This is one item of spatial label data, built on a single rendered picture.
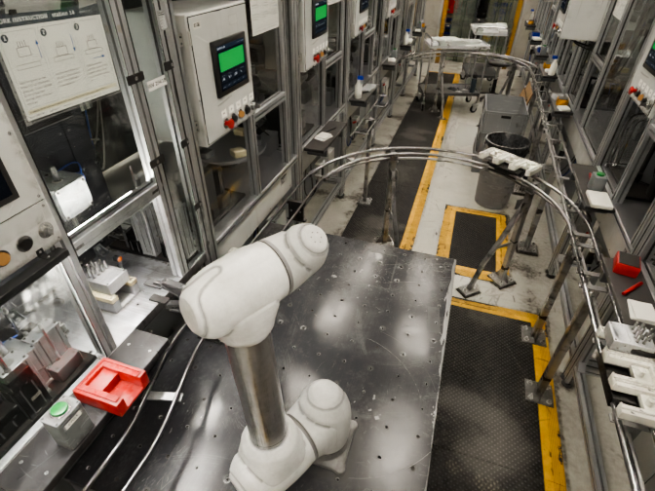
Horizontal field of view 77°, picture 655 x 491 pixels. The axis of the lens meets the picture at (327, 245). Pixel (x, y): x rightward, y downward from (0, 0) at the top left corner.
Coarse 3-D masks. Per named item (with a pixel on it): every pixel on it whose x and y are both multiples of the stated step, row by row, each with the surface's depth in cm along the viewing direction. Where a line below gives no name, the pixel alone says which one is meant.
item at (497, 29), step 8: (472, 24) 685; (480, 24) 686; (488, 24) 675; (496, 24) 667; (504, 24) 645; (480, 32) 624; (488, 32) 630; (496, 32) 630; (504, 32) 623; (496, 40) 693; (504, 48) 631; (472, 56) 645; (464, 64) 717; (472, 64) 717; (480, 64) 718; (488, 64) 718; (464, 72) 730; (480, 72) 676; (488, 72) 677; (488, 80) 730
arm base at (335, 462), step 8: (352, 424) 139; (352, 432) 137; (344, 448) 130; (328, 456) 128; (336, 456) 129; (344, 456) 130; (320, 464) 129; (328, 464) 128; (336, 464) 128; (344, 464) 129; (336, 472) 127
